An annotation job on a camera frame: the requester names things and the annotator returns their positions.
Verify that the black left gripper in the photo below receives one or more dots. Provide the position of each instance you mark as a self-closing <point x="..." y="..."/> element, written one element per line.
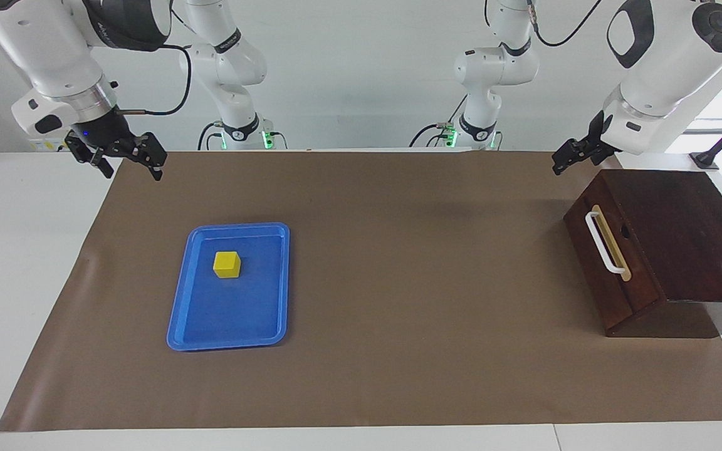
<point x="598" y="134"/>

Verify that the blue plastic tray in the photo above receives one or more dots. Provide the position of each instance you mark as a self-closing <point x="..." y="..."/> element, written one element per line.
<point x="229" y="307"/>

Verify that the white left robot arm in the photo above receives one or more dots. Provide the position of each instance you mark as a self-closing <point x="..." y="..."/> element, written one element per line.
<point x="668" y="56"/>

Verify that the white wall power outlet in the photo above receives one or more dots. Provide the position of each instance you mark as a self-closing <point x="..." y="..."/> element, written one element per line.
<point x="47" y="145"/>

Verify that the brown paper table mat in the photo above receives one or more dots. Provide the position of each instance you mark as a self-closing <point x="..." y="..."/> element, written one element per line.
<point x="398" y="344"/>

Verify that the yellow block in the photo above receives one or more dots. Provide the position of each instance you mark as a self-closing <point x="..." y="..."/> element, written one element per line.
<point x="226" y="264"/>

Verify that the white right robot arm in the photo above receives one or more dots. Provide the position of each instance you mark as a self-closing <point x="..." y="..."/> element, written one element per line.
<point x="41" y="44"/>

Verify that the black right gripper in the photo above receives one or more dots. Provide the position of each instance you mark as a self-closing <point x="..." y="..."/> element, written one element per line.
<point x="98" y="128"/>

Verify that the dark wooden drawer cabinet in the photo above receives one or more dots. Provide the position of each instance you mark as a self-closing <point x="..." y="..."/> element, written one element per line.
<point x="693" y="238"/>

